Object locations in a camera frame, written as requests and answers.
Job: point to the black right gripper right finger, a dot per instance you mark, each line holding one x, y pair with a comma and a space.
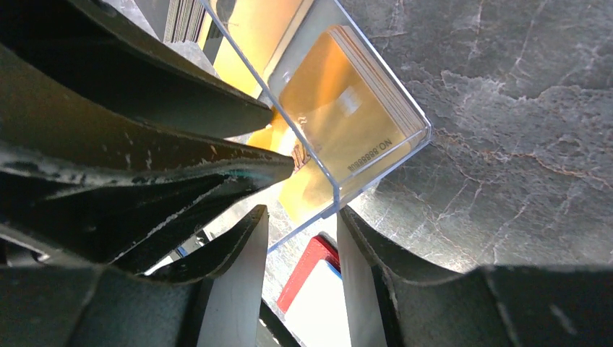
396, 298

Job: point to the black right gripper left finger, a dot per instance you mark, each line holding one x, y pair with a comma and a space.
223, 283

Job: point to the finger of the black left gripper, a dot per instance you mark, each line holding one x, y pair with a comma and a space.
94, 50
81, 184

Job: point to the red leather card holder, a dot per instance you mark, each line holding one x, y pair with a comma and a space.
312, 300

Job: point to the gold VIP card stack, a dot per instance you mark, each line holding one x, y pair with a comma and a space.
342, 121

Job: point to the clear acrylic card tray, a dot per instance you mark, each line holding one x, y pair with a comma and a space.
320, 17

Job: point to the black VIP card stack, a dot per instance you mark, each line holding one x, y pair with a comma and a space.
183, 21

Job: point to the gold card stack middle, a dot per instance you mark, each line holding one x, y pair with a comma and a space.
262, 30

